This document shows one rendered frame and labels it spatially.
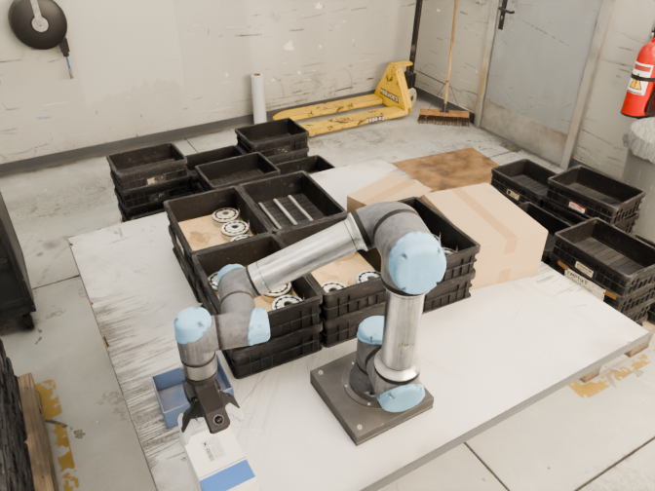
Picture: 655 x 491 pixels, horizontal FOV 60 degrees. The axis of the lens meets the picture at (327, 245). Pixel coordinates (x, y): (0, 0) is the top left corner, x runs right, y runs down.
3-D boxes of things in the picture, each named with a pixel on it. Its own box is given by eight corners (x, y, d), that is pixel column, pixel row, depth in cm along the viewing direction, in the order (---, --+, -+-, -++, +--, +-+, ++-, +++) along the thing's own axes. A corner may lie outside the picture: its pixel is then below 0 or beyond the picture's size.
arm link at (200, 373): (220, 359, 120) (183, 374, 117) (223, 375, 123) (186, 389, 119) (209, 338, 126) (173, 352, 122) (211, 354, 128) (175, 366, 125)
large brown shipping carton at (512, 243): (537, 275, 216) (548, 231, 205) (468, 290, 208) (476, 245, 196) (480, 223, 247) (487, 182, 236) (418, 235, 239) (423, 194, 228)
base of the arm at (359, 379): (411, 388, 163) (414, 364, 157) (368, 410, 157) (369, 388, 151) (380, 354, 173) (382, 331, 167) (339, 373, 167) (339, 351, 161)
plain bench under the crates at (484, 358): (595, 460, 229) (650, 332, 189) (223, 704, 162) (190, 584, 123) (373, 261, 343) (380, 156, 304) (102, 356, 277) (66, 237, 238)
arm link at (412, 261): (404, 369, 156) (425, 204, 122) (425, 414, 144) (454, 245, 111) (363, 378, 153) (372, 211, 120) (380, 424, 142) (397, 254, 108)
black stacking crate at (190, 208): (275, 259, 205) (273, 233, 199) (195, 283, 194) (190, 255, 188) (238, 210, 234) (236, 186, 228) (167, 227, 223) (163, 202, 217)
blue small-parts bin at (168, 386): (219, 369, 175) (216, 354, 171) (235, 403, 164) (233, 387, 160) (154, 393, 168) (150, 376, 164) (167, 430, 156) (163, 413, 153)
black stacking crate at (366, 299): (404, 299, 187) (407, 271, 180) (325, 326, 175) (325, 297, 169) (348, 240, 216) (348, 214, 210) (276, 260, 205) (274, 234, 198)
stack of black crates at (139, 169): (182, 205, 372) (172, 140, 347) (198, 225, 350) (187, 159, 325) (120, 220, 355) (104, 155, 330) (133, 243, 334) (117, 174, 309)
